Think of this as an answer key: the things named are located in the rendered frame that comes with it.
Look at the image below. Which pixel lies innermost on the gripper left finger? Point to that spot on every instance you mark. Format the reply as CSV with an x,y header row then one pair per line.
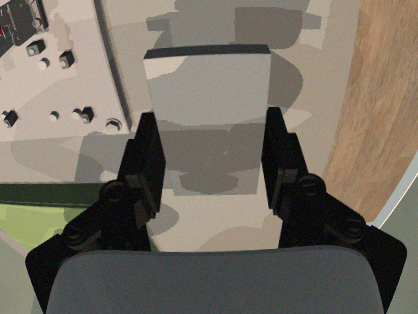
x,y
110,223

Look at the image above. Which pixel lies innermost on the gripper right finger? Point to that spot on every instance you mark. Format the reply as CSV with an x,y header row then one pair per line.
x,y
316,217

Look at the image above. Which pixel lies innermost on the grey fixture plate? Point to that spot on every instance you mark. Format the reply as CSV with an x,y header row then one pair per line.
x,y
91,81

